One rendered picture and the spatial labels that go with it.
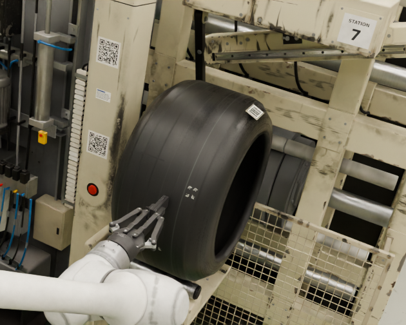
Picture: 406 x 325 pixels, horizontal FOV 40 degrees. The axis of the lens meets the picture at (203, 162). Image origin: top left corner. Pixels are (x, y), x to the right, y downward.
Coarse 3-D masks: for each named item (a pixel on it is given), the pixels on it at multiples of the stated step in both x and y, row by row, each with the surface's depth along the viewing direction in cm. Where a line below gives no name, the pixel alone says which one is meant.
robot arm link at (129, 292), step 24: (0, 288) 88; (24, 288) 90; (48, 288) 91; (72, 288) 93; (96, 288) 96; (120, 288) 100; (144, 288) 102; (168, 288) 104; (72, 312) 94; (96, 312) 96; (120, 312) 99; (144, 312) 102; (168, 312) 102
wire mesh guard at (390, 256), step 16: (256, 208) 204; (272, 208) 203; (304, 224) 198; (272, 240) 207; (288, 240) 204; (352, 240) 193; (256, 256) 212; (352, 256) 196; (384, 256) 190; (304, 272) 205; (352, 272) 198; (384, 272) 192; (256, 288) 216; (224, 304) 226; (240, 304) 222; (320, 304) 207; (336, 304) 205; (224, 320) 228; (272, 320) 218; (288, 320) 215; (368, 320) 201
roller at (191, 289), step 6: (132, 264) 173; (138, 264) 172; (144, 264) 172; (144, 270) 171; (150, 270) 171; (156, 270) 171; (168, 276) 170; (174, 276) 170; (180, 282) 168; (186, 282) 168; (192, 282) 169; (186, 288) 167; (192, 288) 167; (198, 288) 167; (192, 294) 167; (198, 294) 169
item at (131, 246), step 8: (112, 232) 130; (120, 232) 130; (112, 240) 124; (120, 240) 124; (128, 240) 125; (136, 240) 129; (144, 240) 130; (128, 248) 124; (136, 248) 126; (128, 256) 124
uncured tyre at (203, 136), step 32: (160, 96) 157; (192, 96) 155; (224, 96) 157; (160, 128) 148; (192, 128) 147; (224, 128) 147; (256, 128) 156; (128, 160) 148; (192, 160) 143; (224, 160) 144; (256, 160) 190; (128, 192) 148; (160, 192) 145; (224, 192) 147; (256, 192) 187; (192, 224) 144; (224, 224) 193; (160, 256) 153; (192, 256) 150; (224, 256) 173
